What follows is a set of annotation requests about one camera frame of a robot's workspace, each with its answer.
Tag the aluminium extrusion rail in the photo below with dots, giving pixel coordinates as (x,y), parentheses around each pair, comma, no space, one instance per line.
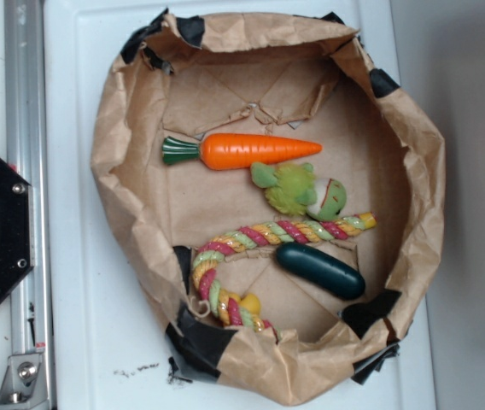
(30,302)

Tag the brown paper bag bin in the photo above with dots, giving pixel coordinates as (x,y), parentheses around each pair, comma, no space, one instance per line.
(301,77)

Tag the multicolour twisted rope toy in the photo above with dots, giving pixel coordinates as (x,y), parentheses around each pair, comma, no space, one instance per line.
(238,279)

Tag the orange plastic carrot toy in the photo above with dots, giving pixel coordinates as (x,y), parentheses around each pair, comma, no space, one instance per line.
(227,151)

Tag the dark green plastic cucumber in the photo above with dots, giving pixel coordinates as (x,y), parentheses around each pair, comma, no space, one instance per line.
(319,268)

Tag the green plush animal toy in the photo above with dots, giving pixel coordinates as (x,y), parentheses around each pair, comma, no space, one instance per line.
(295,190)

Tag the metal corner bracket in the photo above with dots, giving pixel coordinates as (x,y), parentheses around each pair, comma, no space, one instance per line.
(24,383)

